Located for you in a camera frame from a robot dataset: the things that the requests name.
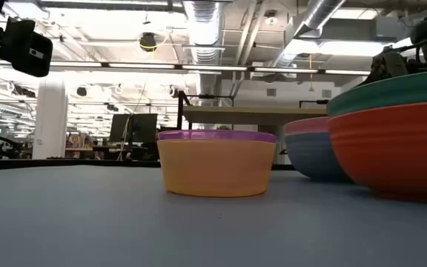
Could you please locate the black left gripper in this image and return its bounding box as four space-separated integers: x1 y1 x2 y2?
0 16 54 78

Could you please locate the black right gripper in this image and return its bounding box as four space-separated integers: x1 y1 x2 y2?
360 46 427 87

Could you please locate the teal plastic bowl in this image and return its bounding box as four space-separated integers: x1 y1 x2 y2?
326 69 427 119

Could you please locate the red-orange plastic bowl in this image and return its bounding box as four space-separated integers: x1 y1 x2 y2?
327 100 427 204

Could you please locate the pink plastic bowl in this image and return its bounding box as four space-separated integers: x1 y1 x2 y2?
283 116 329 136

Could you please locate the blue plastic bowl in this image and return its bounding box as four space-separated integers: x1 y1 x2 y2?
284 131 354 183

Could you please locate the purple plastic bowl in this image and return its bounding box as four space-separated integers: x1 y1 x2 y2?
156 129 278 144

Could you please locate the yellow plastic bowl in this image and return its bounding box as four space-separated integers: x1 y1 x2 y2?
156 139 277 198

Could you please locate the wooden shelf board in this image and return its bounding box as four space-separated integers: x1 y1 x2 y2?
182 106 328 126

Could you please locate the white room pillar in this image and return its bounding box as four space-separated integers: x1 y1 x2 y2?
31 79 69 160

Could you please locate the colourful printed box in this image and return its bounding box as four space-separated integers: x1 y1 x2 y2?
67 133 85 150

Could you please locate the long LED light bar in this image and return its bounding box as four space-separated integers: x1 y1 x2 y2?
0 59 371 76

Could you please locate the black ceiling dome device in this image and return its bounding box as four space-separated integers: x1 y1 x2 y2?
139 32 158 53

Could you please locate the black computer monitor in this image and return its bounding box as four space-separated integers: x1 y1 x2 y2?
131 113 159 145
108 113 133 144

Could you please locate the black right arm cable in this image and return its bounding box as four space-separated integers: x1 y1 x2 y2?
383 22 427 53

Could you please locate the silver slanted ventilation duct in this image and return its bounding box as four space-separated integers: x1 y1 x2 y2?
272 0 348 68

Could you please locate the black table edge rail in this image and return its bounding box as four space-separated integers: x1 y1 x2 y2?
0 158 297 172

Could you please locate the yellow hanging cable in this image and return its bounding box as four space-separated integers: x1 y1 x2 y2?
116 33 171 161

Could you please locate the black metal shelf frame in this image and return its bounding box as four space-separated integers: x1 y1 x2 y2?
176 90 330 131

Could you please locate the silver ribbed ventilation duct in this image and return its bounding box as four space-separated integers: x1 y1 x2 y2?
182 0 225 97

